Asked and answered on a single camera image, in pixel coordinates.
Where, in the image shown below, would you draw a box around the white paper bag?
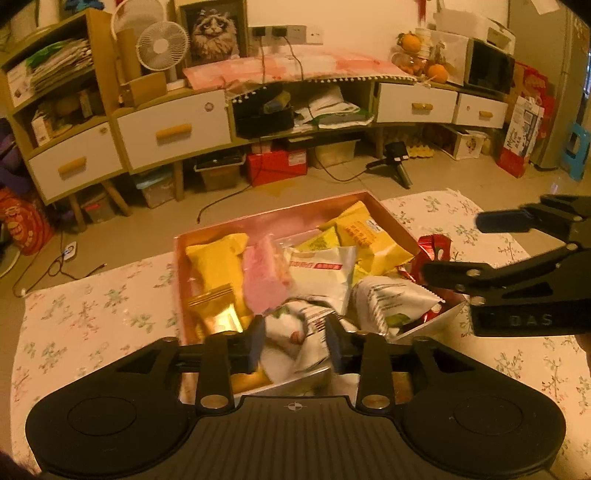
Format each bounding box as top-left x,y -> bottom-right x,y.
431,31 -> 471,86

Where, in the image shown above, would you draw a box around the black storage case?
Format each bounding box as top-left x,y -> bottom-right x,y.
231,88 -> 295,139

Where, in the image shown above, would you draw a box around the microwave oven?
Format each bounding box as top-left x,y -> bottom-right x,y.
463,38 -> 516,96

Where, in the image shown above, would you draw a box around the blue yellow cloth bundle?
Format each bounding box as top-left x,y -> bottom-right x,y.
263,90 -> 291,114

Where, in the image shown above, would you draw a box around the floral tablecloth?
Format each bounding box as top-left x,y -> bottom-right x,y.
11,187 -> 591,462

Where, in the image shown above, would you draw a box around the red gift bag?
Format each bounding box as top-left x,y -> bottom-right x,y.
496,95 -> 542,180

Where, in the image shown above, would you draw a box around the pink snack packet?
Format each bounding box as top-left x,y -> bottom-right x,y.
242,236 -> 293,319

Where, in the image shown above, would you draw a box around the small plastic bin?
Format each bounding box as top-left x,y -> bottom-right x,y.
83,194 -> 116,224

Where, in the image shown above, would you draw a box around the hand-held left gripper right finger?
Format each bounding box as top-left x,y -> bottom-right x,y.
327,315 -> 527,411

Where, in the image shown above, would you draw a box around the white snack packet dark print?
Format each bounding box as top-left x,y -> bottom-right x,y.
353,276 -> 441,339

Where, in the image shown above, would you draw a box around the plastic bin black lid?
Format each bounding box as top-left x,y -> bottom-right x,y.
194,154 -> 247,192

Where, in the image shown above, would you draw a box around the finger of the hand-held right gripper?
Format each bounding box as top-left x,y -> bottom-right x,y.
476,195 -> 591,250
424,246 -> 580,305

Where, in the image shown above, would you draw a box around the blue plastic stool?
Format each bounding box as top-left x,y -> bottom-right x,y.
560,122 -> 591,182

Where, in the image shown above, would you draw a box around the grey refrigerator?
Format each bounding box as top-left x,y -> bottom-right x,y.
508,0 -> 591,169

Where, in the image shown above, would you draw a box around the small cardboard box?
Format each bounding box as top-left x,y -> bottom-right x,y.
121,71 -> 168,108

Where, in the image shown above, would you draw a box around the framed cat picture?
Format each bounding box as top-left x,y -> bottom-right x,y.
178,0 -> 247,68

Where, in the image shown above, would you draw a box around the black plug with cable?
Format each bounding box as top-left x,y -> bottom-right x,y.
253,27 -> 269,88
272,27 -> 305,81

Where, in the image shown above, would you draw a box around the white desk fan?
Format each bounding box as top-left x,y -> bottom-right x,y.
136,21 -> 190,90

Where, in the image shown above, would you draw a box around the white snack packet green print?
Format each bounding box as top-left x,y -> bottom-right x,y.
261,298 -> 334,385

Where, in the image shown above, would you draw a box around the cardboard tube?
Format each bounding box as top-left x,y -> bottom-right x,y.
115,28 -> 141,84

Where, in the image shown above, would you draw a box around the clear plastic container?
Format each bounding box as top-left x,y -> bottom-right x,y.
310,141 -> 358,168

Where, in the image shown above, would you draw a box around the tall wooden shelf cabinet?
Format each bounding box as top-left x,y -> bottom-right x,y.
0,9 -> 126,232

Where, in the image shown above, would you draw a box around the wooden drawer cabinet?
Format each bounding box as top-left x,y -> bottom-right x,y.
113,85 -> 234,204

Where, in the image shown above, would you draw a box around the stack of papers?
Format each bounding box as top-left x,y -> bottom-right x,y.
293,85 -> 375,127

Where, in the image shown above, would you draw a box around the grey wall socket panel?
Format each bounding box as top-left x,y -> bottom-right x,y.
249,25 -> 308,45

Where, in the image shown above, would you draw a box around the red snack packet white figures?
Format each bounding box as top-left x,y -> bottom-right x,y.
413,233 -> 455,264
402,261 -> 446,324

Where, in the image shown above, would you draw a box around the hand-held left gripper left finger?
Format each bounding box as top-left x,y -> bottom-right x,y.
65,315 -> 266,411

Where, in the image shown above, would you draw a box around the large yellow snack packet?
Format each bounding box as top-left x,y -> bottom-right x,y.
185,232 -> 250,333
318,202 -> 415,278

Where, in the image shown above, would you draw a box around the lemon yellow snack packet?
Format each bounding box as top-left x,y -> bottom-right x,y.
294,225 -> 341,254

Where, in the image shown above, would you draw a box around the white printed storage box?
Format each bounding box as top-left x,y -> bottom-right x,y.
450,124 -> 490,160

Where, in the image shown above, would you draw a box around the small golden snack packet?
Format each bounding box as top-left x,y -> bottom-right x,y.
187,283 -> 245,334

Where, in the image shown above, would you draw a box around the red gift box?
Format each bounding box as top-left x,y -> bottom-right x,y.
510,62 -> 557,121

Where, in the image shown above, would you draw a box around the pink table runner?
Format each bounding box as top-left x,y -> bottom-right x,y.
182,44 -> 419,90

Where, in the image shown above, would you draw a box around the white carton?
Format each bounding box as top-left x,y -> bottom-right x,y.
30,110 -> 52,145

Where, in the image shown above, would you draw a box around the purple cloth bag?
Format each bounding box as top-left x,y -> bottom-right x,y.
0,115 -> 21,195

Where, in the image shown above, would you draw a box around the white cardboard box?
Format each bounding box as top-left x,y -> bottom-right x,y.
433,10 -> 517,44

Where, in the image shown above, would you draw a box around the red cardboard box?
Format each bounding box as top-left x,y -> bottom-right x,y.
247,150 -> 308,186

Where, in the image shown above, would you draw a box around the stack of newspapers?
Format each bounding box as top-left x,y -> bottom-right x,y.
25,39 -> 95,93

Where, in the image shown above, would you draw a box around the pink storage box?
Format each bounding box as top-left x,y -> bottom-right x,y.
172,189 -> 467,398

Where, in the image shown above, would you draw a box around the long wooden media stand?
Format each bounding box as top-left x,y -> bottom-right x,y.
226,76 -> 511,153

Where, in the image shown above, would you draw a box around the red printed sack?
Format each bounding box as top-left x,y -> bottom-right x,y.
0,187 -> 54,257

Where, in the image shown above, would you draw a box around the white snack packet red label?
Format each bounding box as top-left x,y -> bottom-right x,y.
283,246 -> 358,315

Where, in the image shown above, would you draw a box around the plastic bin blue lid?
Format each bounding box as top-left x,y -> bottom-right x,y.
136,173 -> 176,208

